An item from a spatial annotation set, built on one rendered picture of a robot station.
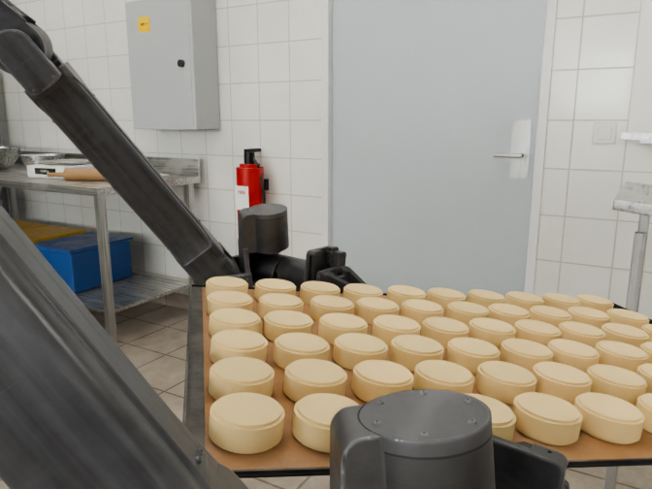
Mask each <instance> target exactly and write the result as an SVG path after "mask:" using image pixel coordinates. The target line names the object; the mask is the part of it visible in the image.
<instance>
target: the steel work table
mask: <svg viewBox="0 0 652 489"><path fill-rule="evenodd" d="M36 153H63V152H41V151H21V152H20V153H19V155H22V154H36ZM64 154H65V159H86V158H85V156H84V155H83V154H82V153H64ZM146 158H147V159H148V160H149V162H150V163H151V164H152V165H153V166H154V168H155V169H156V170H157V171H158V172H159V174H168V175H170V176H169V177H163V178H164V180H165V181H166V182H168V183H169V185H170V186H178V185H183V186H184V203H185V204H186V205H187V206H188V207H189V209H190V210H191V211H192V212H193V213H194V215H195V210H194V190H193V183H199V182H201V180H200V159H194V158H172V157H150V156H146ZM0 186H1V187H7V188H8V196H9V205H10V213H11V218H12V219H13V220H19V219H18V211H17V202H16V188H20V189H30V190H40V191H49V192H58V193H68V194H78V195H87V196H93V197H94V208H95V218H96V230H97V241H98V251H99V262H100V274H101V284H102V285H101V286H98V287H95V288H91V289H88V290H85V291H83V292H79V293H76V296H77V297H78V298H79V299H80V300H81V302H82V303H83V304H84V305H85V307H86V308H87V309H88V310H95V311H99V312H102V313H103V314H104V317H105V328H106V332H107V333H108V334H109V336H110V337H111V338H112V339H113V340H114V342H115V343H116V344H117V334H116V323H115V313H116V312H119V311H121V310H126V309H129V308H132V307H135V306H137V305H139V304H142V303H145V302H148V301H151V300H154V299H157V298H159V297H162V296H165V295H168V294H171V293H174V292H177V291H179V290H182V289H184V288H187V287H189V291H190V277H189V283H188V282H183V281H177V280H172V279H167V278H163V277H153V276H148V275H143V274H138V273H133V275H132V276H131V277H127V278H124V279H121V280H118V281H114V282H113V277H112V266H111V255H110V243H109V231H108V219H107V208H106V196H105V195H113V194H118V193H117V192H116V191H114V189H113V188H112V187H111V185H110V184H109V183H108V182H107V181H106V180H65V179H43V178H30V177H28V175H27V168H26V166H25V165H24V164H23V163H22V162H21V159H20V156H19V157H18V159H17V160H16V162H15V164H13V165H11V166H9V167H7V168H4V169H2V170H0Z"/></svg>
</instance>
